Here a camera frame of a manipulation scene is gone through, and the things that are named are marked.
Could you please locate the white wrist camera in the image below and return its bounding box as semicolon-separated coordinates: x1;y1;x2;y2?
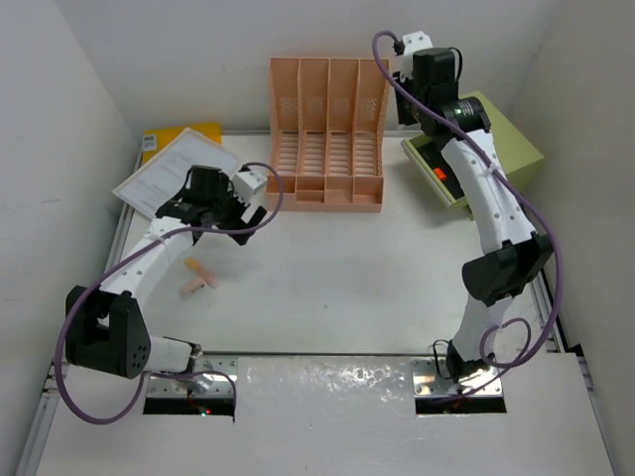
231;168;267;203
395;31;434;81

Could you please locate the metal base plate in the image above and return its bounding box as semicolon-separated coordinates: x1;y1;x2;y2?
411;355;503;399
147;357;238;399

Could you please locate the yellow capped pink highlighter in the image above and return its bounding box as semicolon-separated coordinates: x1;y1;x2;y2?
185;257;217;288

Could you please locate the green drawer cabinet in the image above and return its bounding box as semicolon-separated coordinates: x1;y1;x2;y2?
401;91;545;216

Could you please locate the clear mesh document pouch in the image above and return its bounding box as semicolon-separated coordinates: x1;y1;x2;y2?
113;128;238;219

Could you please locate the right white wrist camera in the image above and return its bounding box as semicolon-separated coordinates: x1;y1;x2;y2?
395;31;434;81

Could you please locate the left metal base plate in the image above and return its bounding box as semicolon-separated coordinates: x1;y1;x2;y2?
147;357;238;399

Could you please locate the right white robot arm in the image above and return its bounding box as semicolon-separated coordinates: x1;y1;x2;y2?
393;41;553;382

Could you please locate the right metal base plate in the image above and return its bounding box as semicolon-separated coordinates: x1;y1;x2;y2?
411;355;503;399

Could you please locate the yellow folder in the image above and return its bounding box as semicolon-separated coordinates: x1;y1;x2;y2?
142;122;222;165

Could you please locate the pink desktop file organizer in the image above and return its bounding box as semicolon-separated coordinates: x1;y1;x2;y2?
265;58;389;213

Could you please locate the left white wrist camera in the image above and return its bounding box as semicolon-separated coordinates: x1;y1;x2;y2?
231;168;267;203

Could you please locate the orange black highlighter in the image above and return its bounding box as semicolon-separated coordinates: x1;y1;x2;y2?
434;167;460;193

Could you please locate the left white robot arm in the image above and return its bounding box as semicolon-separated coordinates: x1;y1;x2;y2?
63;166;267;379

